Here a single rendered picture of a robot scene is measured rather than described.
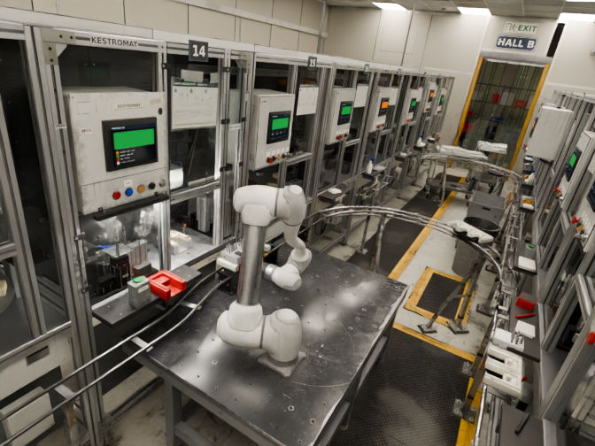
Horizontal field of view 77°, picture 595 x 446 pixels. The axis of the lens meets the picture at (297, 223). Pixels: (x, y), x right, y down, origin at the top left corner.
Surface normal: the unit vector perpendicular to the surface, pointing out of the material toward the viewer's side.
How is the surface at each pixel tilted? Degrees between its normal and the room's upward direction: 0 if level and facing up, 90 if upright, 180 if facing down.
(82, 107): 90
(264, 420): 0
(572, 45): 90
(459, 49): 90
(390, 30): 90
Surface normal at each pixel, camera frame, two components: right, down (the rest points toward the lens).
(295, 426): 0.12, -0.91
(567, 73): -0.51, 0.29
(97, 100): 0.85, 0.31
